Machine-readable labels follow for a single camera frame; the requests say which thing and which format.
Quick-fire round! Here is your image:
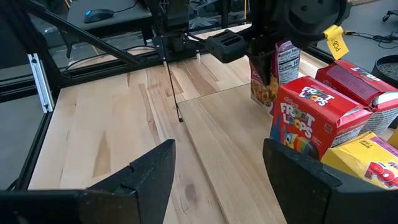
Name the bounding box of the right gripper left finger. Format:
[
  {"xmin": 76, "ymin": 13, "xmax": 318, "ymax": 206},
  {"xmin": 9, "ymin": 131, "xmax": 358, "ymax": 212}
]
[{"xmin": 0, "ymin": 139, "xmax": 177, "ymax": 224}]

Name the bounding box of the yellow cereal box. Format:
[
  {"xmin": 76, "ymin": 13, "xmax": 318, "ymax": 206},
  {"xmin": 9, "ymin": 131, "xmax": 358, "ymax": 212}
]
[
  {"xmin": 320, "ymin": 130, "xmax": 398, "ymax": 190},
  {"xmin": 387, "ymin": 127, "xmax": 398, "ymax": 149}
]

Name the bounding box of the black caster wheel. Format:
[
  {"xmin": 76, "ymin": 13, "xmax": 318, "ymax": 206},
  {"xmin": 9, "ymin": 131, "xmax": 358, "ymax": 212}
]
[{"xmin": 381, "ymin": 9, "xmax": 398, "ymax": 22}]

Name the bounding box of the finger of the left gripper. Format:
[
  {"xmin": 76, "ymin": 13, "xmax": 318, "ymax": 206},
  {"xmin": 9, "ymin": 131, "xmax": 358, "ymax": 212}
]
[{"xmin": 248, "ymin": 39, "xmax": 277, "ymax": 86}]

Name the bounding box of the silver aluminium bracket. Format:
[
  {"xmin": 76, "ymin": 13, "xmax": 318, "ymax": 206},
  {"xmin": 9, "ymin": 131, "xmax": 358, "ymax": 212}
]
[{"xmin": 27, "ymin": 52, "xmax": 55, "ymax": 113}]

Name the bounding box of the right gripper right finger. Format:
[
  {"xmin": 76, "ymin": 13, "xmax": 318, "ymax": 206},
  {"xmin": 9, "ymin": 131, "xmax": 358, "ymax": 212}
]
[{"xmin": 262, "ymin": 138, "xmax": 398, "ymax": 224}]

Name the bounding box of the red Froot Loops cereal box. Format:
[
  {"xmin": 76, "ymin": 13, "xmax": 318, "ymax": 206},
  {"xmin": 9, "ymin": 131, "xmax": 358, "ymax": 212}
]
[
  {"xmin": 315, "ymin": 59, "xmax": 398, "ymax": 136},
  {"xmin": 269, "ymin": 75, "xmax": 373, "ymax": 161}
]

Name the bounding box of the black aluminium rig frame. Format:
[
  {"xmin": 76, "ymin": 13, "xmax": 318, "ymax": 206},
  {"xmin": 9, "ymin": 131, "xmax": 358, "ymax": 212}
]
[{"xmin": 0, "ymin": 0, "xmax": 336, "ymax": 190}]

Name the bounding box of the grey desk top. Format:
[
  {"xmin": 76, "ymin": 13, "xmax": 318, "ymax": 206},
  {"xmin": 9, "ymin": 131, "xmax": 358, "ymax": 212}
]
[{"xmin": 67, "ymin": 0, "xmax": 153, "ymax": 32}]

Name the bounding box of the black computer mouse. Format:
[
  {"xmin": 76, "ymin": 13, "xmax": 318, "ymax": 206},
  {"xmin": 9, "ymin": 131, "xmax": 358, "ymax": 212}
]
[{"xmin": 83, "ymin": 8, "xmax": 115, "ymax": 24}]

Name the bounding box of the yellow cable tag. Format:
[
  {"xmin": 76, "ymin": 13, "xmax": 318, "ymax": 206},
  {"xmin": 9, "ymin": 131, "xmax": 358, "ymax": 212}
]
[{"xmin": 322, "ymin": 24, "xmax": 350, "ymax": 61}]

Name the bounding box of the black floor cable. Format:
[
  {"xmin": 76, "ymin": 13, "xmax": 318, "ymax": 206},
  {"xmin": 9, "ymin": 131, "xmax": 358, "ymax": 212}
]
[{"xmin": 345, "ymin": 29, "xmax": 398, "ymax": 49}]

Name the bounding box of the black mouse cable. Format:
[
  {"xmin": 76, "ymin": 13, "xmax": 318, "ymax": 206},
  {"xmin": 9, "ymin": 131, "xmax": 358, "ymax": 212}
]
[{"xmin": 113, "ymin": 1, "xmax": 140, "ymax": 15}]

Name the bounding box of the purple cereal box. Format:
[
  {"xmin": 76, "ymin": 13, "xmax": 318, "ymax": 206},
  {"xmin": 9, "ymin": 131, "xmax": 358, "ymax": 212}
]
[{"xmin": 250, "ymin": 39, "xmax": 302, "ymax": 116}]

